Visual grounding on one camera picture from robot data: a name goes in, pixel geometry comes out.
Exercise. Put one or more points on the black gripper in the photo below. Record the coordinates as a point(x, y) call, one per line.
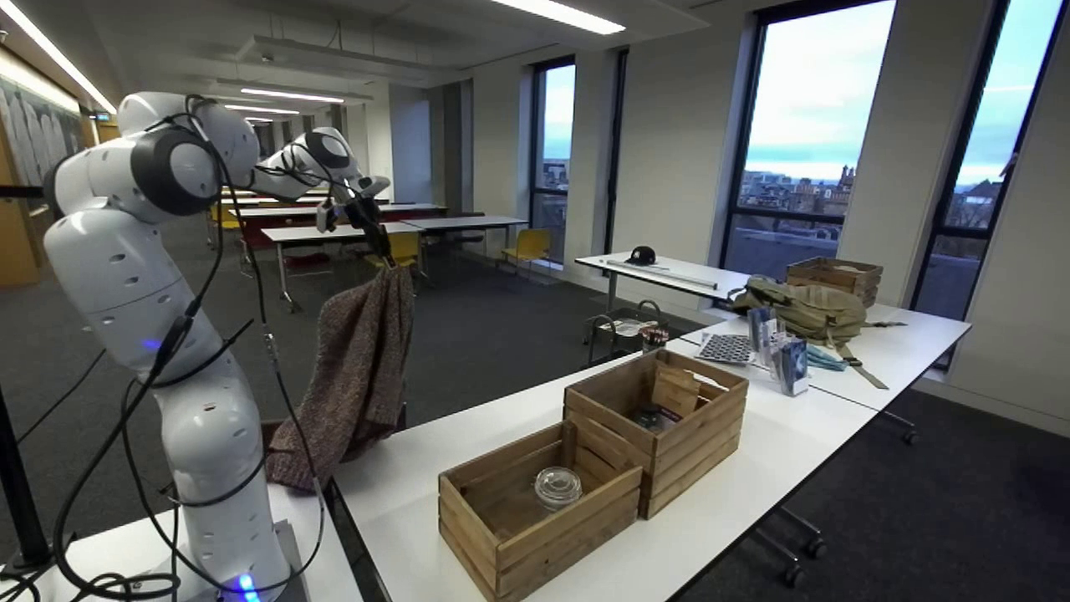
point(361, 205)

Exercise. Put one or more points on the brown knitted fleece blanket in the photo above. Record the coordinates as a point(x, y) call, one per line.
point(356, 370)

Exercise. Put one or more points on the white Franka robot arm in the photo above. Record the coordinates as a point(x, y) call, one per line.
point(111, 255)

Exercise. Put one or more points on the yellow chair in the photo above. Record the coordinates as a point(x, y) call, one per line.
point(405, 248)
point(529, 245)

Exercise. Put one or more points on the long white classroom table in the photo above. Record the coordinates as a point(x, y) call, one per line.
point(448, 224)

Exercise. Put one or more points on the black cap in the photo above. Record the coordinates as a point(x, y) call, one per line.
point(644, 255)

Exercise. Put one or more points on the white background table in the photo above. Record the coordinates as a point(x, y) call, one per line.
point(670, 271)

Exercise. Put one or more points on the small wooden slat crate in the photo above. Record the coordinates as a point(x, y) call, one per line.
point(523, 541)

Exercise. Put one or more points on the dark object in crate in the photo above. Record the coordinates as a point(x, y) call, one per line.
point(656, 423)

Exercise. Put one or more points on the grey flat pad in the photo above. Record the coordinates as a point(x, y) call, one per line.
point(727, 349)

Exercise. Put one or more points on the large wooden slat crate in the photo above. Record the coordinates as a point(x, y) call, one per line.
point(691, 447)

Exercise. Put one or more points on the blue and white box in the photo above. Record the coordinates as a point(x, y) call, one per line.
point(794, 367)

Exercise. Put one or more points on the olive green backpack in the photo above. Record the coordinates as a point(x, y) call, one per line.
point(808, 307)

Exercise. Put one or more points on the teal small item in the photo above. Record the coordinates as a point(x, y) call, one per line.
point(824, 360)

